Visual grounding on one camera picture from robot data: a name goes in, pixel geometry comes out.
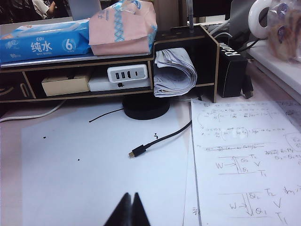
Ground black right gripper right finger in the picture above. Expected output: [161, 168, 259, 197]
[131, 192, 151, 226]

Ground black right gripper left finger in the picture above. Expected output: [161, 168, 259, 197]
[103, 192, 133, 226]

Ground black round base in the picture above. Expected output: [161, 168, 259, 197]
[122, 93, 171, 121]

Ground handwritten paper sheet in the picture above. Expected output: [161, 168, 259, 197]
[182, 98, 301, 226]

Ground white Apple logo box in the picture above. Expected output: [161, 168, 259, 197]
[87, 74, 151, 92]

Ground beige cardboard box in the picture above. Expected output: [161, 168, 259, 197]
[41, 73, 92, 97]

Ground white USB hub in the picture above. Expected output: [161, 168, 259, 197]
[107, 64, 149, 84]

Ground rolled printed papers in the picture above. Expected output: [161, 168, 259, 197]
[153, 47, 198, 98]

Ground black box white lettering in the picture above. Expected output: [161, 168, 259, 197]
[217, 41, 249, 98]

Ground wooden desk organizer shelf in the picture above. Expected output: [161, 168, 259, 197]
[0, 24, 221, 104]

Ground pink tissue pack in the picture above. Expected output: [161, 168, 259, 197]
[88, 0, 158, 57]

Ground blue wet wipes pack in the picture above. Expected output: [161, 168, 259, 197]
[0, 18, 93, 65]

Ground white raised platform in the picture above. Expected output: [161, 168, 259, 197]
[247, 46, 301, 97]

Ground translucent pen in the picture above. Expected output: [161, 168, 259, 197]
[186, 0, 195, 33]

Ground silver iMac monitor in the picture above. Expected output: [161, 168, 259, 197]
[70, 0, 102, 21]

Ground silver stand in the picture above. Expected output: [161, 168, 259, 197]
[229, 0, 257, 48]

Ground white floral mug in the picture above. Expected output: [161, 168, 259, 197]
[247, 0, 301, 63]

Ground black USB-C cable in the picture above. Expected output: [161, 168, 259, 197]
[128, 119, 193, 159]

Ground thin black wire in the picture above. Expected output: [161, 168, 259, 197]
[89, 108, 124, 123]

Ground white charging cable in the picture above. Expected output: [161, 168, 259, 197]
[0, 99, 67, 123]

